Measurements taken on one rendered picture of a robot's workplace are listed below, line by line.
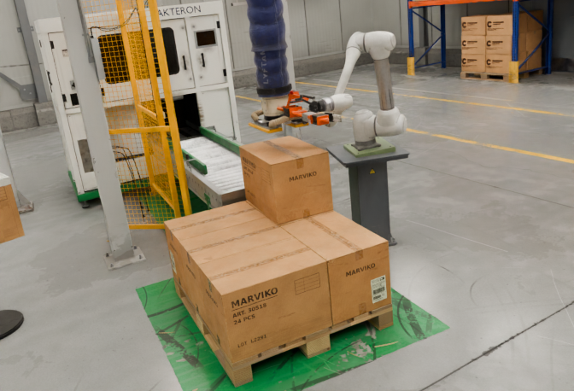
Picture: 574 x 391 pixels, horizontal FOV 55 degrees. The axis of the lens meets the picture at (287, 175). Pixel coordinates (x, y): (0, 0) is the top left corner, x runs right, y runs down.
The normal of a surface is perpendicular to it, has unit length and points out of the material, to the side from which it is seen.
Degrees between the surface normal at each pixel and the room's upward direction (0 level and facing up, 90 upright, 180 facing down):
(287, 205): 90
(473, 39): 88
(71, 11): 90
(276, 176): 90
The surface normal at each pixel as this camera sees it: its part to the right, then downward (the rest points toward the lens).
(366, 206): 0.20, 0.28
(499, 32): -0.83, 0.29
